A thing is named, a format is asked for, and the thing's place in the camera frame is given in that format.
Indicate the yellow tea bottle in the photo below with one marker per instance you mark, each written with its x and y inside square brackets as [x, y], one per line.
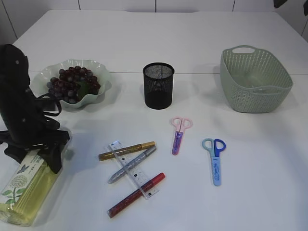
[25, 192]

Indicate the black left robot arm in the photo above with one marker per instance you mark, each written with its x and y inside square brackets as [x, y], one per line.
[13, 72]

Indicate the red glitter pen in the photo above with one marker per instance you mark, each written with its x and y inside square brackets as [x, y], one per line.
[135, 195]

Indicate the purple artificial grape bunch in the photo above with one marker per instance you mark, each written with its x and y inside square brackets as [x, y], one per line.
[73, 84]

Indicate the green wavy glass plate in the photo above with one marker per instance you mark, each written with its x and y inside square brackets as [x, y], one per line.
[38, 84]

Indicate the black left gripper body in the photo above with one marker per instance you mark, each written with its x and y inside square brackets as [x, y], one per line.
[29, 121]

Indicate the clear plastic sheet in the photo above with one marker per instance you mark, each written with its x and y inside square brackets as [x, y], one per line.
[263, 90]

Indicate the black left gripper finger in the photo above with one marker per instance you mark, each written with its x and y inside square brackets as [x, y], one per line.
[52, 155]
[17, 155]

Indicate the clear plastic ruler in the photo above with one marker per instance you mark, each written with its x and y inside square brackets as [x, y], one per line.
[136, 175]

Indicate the pink purple scissors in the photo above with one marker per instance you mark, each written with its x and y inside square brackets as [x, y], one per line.
[180, 124]

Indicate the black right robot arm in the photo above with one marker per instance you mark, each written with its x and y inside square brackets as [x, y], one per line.
[296, 4]

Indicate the black mesh pen holder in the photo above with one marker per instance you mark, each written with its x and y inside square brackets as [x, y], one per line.
[158, 85]

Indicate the blue scissors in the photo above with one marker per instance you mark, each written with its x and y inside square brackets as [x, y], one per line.
[215, 147]

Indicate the silver glitter pen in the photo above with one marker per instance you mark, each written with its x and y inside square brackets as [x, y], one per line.
[130, 165]

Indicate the green plastic woven basket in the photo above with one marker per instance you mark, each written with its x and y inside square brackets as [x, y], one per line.
[245, 67]

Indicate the gold glitter pen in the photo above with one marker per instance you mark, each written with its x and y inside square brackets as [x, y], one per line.
[126, 150]

